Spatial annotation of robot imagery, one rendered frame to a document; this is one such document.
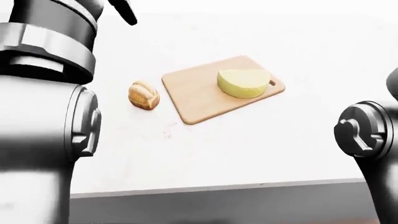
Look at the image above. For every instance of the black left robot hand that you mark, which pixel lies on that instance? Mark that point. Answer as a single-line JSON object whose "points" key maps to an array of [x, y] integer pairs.
{"points": [[62, 11]]}

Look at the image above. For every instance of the crusty brown bread roll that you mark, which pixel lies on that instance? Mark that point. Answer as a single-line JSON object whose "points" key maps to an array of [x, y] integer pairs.
{"points": [[143, 95]]}

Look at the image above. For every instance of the wooden cutting board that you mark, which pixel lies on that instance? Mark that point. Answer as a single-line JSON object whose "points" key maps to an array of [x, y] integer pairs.
{"points": [[199, 98]]}

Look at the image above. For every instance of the pale yellow cheese wheel piece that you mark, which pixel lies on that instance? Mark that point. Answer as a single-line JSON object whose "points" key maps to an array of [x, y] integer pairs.
{"points": [[241, 82]]}

